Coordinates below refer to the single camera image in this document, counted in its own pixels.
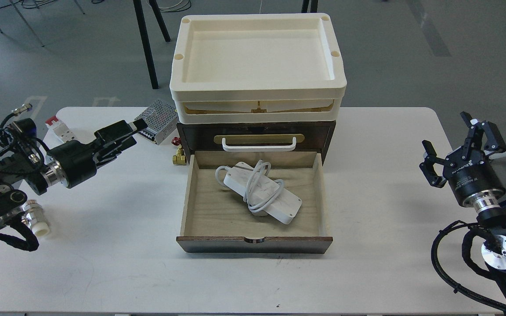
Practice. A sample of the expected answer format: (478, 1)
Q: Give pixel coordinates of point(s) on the black table leg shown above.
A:
(138, 8)

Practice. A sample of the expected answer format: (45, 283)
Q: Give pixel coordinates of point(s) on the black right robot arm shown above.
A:
(483, 245)

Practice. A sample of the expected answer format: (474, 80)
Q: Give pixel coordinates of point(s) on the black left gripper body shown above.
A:
(70, 163)

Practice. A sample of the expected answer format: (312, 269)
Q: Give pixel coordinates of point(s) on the open wooden drawer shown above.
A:
(216, 220)

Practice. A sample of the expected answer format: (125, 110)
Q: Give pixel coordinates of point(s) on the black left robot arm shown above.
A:
(23, 156)

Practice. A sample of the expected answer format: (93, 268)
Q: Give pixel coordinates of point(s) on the silver valve white fitting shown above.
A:
(35, 219)

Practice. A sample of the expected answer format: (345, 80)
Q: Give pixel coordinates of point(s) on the cream plastic tray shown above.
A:
(254, 68)

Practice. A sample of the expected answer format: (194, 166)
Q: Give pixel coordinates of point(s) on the white red circuit breaker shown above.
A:
(60, 129)

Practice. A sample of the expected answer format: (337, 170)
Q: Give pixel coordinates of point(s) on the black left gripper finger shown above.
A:
(120, 133)
(110, 152)

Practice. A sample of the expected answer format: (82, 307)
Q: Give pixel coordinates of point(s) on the brass valve red handle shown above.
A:
(179, 158)

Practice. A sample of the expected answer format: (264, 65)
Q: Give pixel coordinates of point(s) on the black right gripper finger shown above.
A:
(482, 136)
(427, 166)

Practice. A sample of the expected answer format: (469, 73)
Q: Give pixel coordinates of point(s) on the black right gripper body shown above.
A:
(471, 176)

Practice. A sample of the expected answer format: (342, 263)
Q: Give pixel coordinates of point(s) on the metal mesh power supply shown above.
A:
(161, 119)

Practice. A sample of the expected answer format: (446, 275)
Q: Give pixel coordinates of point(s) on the white power strip with cable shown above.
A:
(262, 195)

